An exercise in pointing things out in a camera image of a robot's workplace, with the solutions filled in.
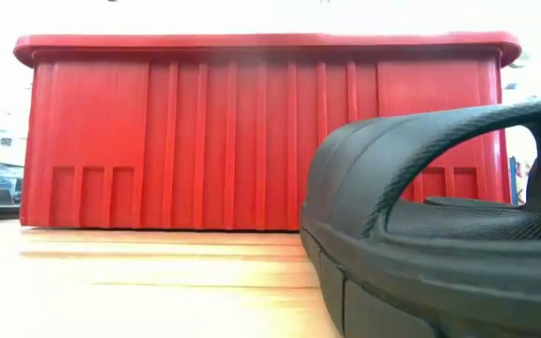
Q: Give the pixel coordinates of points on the red plastic bin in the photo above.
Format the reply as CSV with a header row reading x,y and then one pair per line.
x,y
205,141

